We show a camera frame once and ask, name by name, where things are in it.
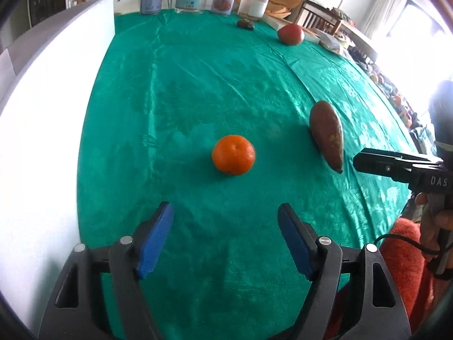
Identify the white tv cabinet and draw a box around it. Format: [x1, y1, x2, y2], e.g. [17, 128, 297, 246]
[67, 0, 185, 17]

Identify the orange lounge chair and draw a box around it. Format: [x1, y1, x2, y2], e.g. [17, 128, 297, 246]
[265, 0, 302, 18]

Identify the small orange mandarin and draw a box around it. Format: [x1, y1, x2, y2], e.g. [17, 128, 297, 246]
[211, 134, 256, 176]

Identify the red fuzzy sleeve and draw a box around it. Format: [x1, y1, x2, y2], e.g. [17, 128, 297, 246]
[324, 218, 435, 339]

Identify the black cable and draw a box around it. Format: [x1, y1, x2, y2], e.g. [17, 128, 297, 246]
[373, 232, 442, 257]

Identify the wooden dining chair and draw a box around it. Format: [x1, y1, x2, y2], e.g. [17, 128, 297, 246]
[297, 0, 345, 35]

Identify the reddish sweet potato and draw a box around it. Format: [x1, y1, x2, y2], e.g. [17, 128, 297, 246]
[309, 101, 344, 173]

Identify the red apple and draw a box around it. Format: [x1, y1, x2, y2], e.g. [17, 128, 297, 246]
[277, 23, 305, 46]

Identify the person's right hand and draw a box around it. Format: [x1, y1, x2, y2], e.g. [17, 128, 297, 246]
[415, 193, 452, 250]

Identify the green tablecloth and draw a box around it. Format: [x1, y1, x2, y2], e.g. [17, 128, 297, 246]
[78, 10, 414, 339]

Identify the white snack bag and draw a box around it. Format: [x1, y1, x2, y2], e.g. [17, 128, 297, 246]
[314, 28, 356, 51]

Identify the white jar black lid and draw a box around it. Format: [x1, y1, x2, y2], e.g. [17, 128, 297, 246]
[237, 0, 269, 21]

